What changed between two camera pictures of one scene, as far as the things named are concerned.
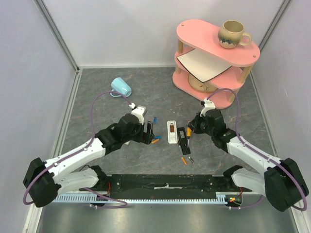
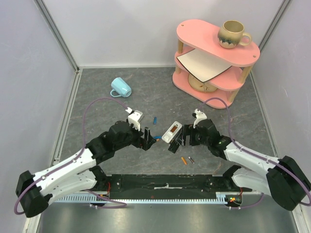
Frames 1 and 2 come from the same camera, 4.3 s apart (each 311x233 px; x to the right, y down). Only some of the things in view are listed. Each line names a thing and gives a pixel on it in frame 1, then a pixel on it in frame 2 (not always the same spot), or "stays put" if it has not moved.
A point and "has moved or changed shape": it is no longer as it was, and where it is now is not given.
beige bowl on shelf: (197, 84) stays put
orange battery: (184, 160) stays put
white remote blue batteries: (172, 134) has moved or changed shape
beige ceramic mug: (232, 34) stays put
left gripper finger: (151, 124) -> (147, 134)
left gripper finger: (147, 138) -> (146, 144)
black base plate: (162, 186) stays put
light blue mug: (118, 85) stays put
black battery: (191, 159) stays put
